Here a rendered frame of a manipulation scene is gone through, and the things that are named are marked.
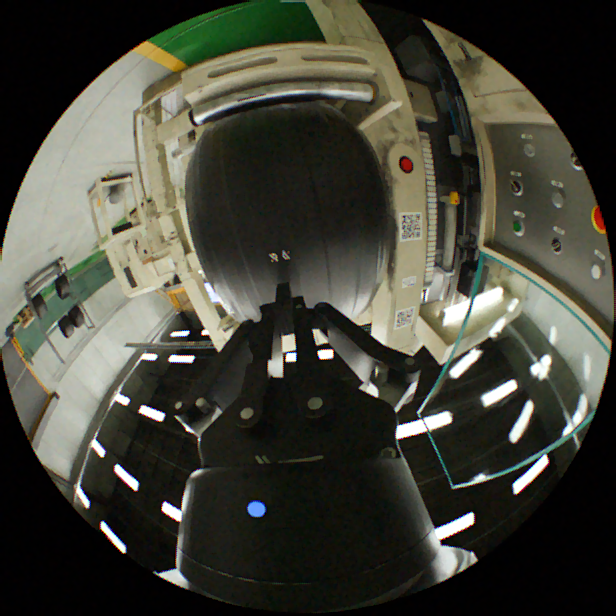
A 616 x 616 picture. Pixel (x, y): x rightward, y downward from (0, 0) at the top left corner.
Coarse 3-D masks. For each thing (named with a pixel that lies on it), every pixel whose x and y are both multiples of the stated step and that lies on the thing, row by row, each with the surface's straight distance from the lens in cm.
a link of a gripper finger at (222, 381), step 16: (240, 336) 14; (224, 352) 13; (240, 352) 13; (208, 368) 12; (224, 368) 12; (240, 368) 13; (208, 384) 11; (224, 384) 12; (240, 384) 13; (192, 400) 11; (208, 400) 11; (224, 400) 12; (176, 416) 11; (192, 416) 11
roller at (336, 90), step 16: (320, 80) 43; (224, 96) 41; (240, 96) 40; (256, 96) 39; (272, 96) 39; (288, 96) 40; (304, 96) 40; (320, 96) 41; (336, 96) 42; (352, 96) 43; (368, 96) 44; (192, 112) 42; (208, 112) 40; (224, 112) 40
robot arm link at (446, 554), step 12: (444, 552) 8; (456, 552) 7; (468, 552) 7; (432, 564) 7; (444, 564) 7; (456, 564) 6; (468, 564) 6; (168, 576) 8; (180, 576) 8; (420, 576) 7; (432, 576) 6; (444, 576) 6; (192, 588) 7; (408, 588) 6; (420, 588) 6; (372, 600) 5; (384, 600) 6
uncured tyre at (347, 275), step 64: (256, 128) 28; (320, 128) 27; (192, 192) 27; (256, 192) 21; (320, 192) 22; (384, 192) 27; (256, 256) 22; (320, 256) 22; (384, 256) 28; (256, 320) 29
